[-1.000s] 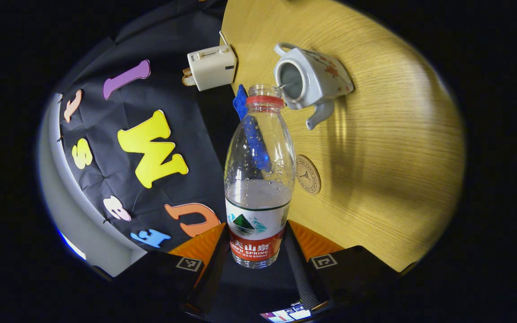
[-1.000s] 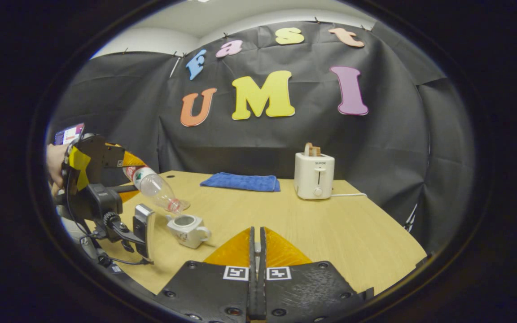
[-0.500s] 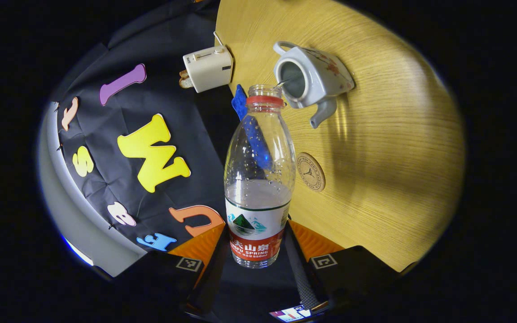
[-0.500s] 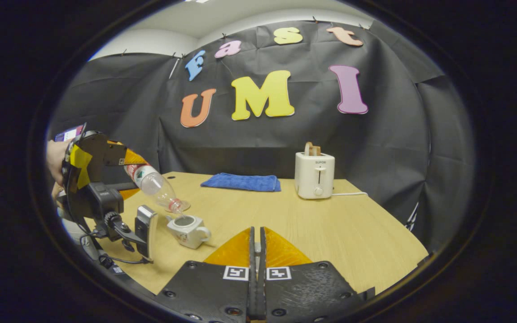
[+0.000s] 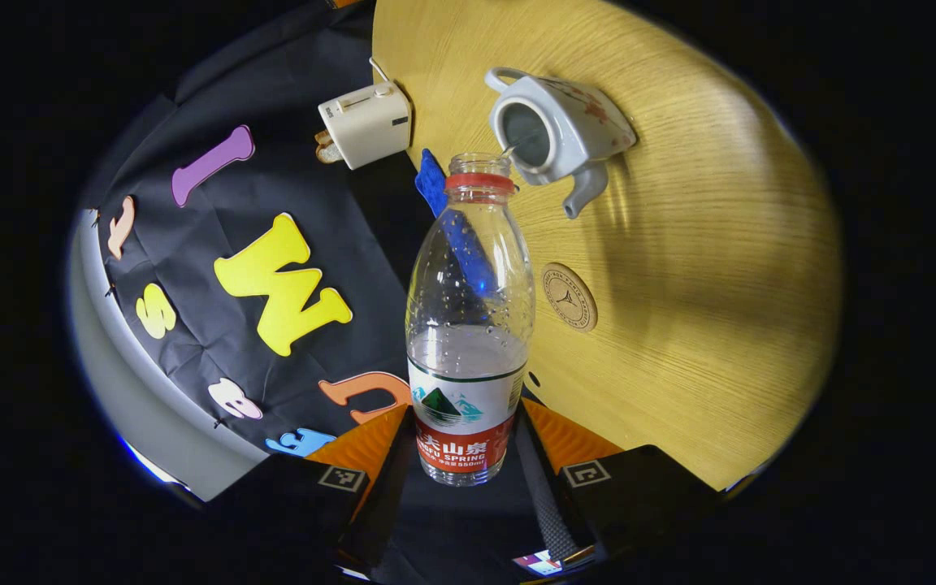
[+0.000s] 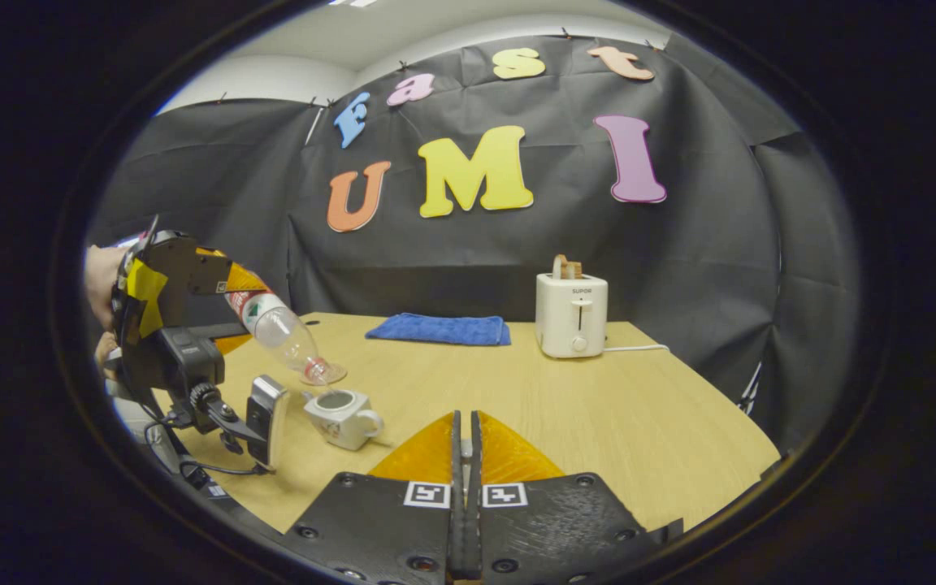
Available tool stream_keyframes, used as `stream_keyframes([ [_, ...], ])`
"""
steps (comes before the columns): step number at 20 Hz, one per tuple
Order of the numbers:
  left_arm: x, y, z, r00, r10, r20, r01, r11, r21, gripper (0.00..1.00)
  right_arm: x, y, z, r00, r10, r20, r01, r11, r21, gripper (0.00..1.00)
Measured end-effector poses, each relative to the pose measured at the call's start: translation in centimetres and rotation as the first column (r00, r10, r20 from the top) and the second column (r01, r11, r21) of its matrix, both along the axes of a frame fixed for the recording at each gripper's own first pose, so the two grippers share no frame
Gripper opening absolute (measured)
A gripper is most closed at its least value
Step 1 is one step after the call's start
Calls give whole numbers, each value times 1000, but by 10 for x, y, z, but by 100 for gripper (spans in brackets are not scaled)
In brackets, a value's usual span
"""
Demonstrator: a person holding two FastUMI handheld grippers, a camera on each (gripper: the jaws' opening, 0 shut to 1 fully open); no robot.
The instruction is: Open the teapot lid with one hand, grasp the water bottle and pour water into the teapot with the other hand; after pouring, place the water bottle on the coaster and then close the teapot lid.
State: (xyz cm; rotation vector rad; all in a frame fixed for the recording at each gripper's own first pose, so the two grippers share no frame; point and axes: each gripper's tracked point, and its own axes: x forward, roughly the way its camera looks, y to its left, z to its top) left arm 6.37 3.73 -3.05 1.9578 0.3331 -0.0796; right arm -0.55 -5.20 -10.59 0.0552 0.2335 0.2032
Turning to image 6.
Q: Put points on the clear water bottle red label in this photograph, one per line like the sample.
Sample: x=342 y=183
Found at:
x=281 y=333

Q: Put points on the white toaster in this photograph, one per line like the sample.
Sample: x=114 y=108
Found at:
x=572 y=317

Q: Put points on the white teacup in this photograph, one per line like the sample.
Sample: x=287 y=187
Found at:
x=342 y=422

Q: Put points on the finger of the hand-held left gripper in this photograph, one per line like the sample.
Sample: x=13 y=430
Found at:
x=208 y=333
x=184 y=268

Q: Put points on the blue folded towel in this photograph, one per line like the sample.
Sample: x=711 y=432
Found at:
x=439 y=329

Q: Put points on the ceiling light panel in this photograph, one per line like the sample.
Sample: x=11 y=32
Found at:
x=354 y=2

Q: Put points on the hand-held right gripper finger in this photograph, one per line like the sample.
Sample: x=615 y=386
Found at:
x=456 y=520
x=474 y=520

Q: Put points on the black backdrop cloth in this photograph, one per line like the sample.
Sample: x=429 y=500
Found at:
x=517 y=260

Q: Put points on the bread slice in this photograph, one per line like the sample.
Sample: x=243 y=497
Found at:
x=565 y=268

